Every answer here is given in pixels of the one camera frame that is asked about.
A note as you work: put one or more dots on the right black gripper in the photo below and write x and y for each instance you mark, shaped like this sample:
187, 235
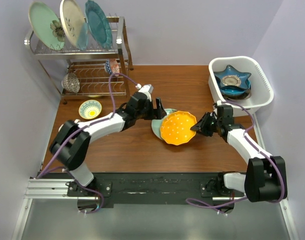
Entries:
200, 126

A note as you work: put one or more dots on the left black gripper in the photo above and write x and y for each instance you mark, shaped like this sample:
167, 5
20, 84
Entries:
155, 114

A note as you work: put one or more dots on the white plate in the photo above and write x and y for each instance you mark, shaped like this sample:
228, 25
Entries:
156, 123

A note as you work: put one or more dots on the orange dotted plate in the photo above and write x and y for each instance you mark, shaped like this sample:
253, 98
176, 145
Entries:
176, 130

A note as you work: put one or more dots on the bright blue dotted plate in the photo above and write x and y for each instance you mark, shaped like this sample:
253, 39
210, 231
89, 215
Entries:
231, 90

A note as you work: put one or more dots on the clear glass plate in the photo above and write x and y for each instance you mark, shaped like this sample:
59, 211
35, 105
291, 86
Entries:
231, 80

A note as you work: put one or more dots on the dark blue scalloped plate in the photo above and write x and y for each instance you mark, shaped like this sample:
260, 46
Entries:
230, 70

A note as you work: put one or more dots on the black rimmed cream plate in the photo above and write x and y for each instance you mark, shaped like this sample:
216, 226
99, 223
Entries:
245, 95

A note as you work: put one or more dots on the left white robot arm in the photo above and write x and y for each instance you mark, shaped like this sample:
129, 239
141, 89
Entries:
71, 144

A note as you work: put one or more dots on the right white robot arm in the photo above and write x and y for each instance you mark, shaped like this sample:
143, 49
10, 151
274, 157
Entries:
265, 179

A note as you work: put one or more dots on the white plastic bin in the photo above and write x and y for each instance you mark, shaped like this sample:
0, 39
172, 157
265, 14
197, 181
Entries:
261, 93

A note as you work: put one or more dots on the blue orange patterned bowl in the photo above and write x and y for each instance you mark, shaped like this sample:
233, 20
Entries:
112, 67

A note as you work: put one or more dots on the yellow blue patterned bowl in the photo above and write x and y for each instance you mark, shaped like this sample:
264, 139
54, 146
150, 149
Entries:
90, 109

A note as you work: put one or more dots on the cream ceramic mug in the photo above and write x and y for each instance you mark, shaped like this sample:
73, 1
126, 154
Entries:
69, 124

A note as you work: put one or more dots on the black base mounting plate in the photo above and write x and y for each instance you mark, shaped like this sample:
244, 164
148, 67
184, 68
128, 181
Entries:
161, 188

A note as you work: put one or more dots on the metal dish rack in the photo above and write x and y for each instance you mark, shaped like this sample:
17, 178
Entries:
89, 64

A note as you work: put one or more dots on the grey patterned bowl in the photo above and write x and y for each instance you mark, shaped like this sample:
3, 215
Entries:
71, 83

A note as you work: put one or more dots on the small light blue plate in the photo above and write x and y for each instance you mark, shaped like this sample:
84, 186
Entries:
82, 40

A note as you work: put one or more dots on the teal scalloped plate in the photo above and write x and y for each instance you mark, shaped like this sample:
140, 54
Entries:
98, 24

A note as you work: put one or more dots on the cream floral plate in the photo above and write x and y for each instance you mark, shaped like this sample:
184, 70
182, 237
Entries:
72, 19

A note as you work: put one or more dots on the mint green flower plate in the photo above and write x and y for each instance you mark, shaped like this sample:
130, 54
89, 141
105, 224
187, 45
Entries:
46, 26

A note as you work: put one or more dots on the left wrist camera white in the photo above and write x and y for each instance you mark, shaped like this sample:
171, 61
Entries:
146, 89

